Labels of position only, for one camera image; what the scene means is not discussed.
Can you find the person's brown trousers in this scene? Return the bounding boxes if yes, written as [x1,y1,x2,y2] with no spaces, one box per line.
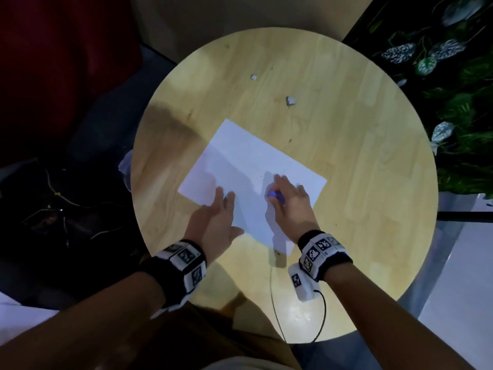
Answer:
[127,302,305,370]

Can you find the person's right forearm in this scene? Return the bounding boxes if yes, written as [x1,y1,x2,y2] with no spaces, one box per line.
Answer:
[325,261,476,370]

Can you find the white paper sheet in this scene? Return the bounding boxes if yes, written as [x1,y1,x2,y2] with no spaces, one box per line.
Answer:
[177,119,327,255]

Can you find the black cable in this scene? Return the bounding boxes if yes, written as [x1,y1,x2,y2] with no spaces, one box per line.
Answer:
[311,290,327,343]

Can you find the green leafy plant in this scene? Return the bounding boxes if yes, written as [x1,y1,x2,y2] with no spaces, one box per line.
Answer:
[343,0,493,199]

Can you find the dark bag with wires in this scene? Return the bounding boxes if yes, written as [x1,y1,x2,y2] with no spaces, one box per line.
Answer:
[0,158,149,305]

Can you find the crumpled white plastic piece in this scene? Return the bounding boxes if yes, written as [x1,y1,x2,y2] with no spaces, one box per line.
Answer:
[117,149,134,186]

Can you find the person's right hand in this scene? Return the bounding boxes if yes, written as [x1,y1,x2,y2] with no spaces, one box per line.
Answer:
[266,175,315,246]

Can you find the black wristband with markers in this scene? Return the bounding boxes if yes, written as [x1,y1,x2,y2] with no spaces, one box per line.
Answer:
[288,230,353,303]
[139,239,208,319]

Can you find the person's left forearm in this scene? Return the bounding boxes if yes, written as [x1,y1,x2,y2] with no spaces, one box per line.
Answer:
[0,270,167,370]

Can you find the black right wristband with markers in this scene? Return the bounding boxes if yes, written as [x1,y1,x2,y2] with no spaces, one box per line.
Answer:
[288,230,353,303]

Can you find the red cloth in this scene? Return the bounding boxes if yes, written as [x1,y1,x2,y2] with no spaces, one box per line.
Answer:
[0,0,144,160]

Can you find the black left wristband with markers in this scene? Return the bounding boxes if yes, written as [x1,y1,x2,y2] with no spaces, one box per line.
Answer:
[139,239,208,319]

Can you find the person's left hand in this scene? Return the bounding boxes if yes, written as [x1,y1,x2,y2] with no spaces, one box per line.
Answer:
[184,187,245,263]

